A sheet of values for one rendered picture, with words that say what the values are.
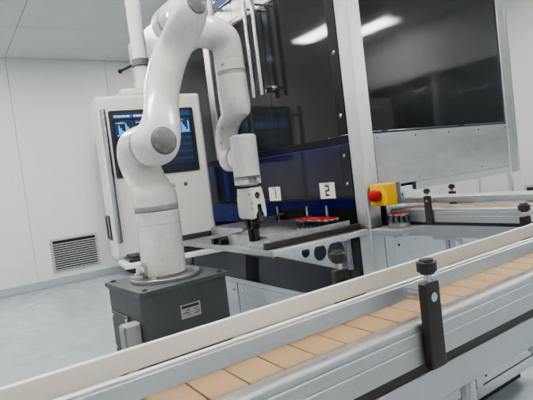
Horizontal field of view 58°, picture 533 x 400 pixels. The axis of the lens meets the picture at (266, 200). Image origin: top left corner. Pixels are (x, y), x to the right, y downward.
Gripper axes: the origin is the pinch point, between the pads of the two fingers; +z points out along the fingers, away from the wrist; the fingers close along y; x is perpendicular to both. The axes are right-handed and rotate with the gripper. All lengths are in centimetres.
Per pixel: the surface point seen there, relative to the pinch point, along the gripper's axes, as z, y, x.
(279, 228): 2.4, 19.5, -23.8
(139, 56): -82, 95, -7
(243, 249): 4.8, 5.4, 1.2
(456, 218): 2, -38, -50
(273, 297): 37, 52, -39
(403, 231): 4.5, -25.9, -39.3
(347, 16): -67, -12, -39
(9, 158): -77, 544, 3
